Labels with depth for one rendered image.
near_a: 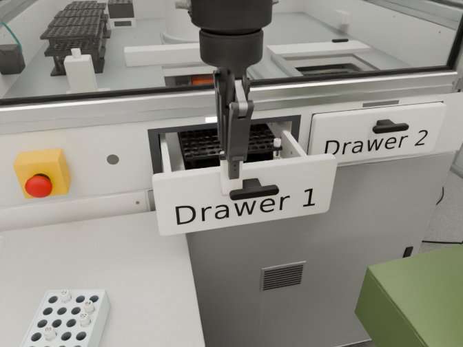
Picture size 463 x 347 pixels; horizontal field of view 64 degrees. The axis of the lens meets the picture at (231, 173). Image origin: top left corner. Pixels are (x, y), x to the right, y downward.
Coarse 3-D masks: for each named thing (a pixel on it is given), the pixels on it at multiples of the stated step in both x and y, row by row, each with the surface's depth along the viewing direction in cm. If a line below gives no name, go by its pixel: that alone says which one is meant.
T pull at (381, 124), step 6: (378, 120) 74; (384, 120) 74; (390, 120) 74; (378, 126) 72; (384, 126) 72; (390, 126) 72; (396, 126) 72; (402, 126) 72; (408, 126) 72; (378, 132) 72; (384, 132) 72
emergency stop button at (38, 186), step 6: (30, 180) 60; (36, 180) 60; (42, 180) 60; (48, 180) 61; (30, 186) 60; (36, 186) 60; (42, 186) 60; (48, 186) 61; (30, 192) 60; (36, 192) 61; (42, 192) 61; (48, 192) 61
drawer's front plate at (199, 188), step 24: (216, 168) 56; (264, 168) 57; (288, 168) 58; (312, 168) 59; (168, 192) 55; (192, 192) 56; (216, 192) 57; (288, 192) 60; (312, 192) 61; (168, 216) 58; (240, 216) 61; (264, 216) 62; (288, 216) 63
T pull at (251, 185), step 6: (246, 180) 56; (252, 180) 56; (258, 180) 56; (246, 186) 55; (252, 186) 55; (258, 186) 55; (264, 186) 55; (270, 186) 55; (276, 186) 55; (234, 192) 54; (240, 192) 54; (246, 192) 54; (252, 192) 54; (258, 192) 54; (264, 192) 55; (270, 192) 55; (276, 192) 55; (234, 198) 54; (240, 198) 54; (246, 198) 54
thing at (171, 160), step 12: (276, 132) 78; (288, 132) 73; (168, 144) 81; (288, 144) 72; (168, 156) 66; (180, 156) 77; (288, 156) 72; (300, 156) 66; (168, 168) 62; (180, 168) 73
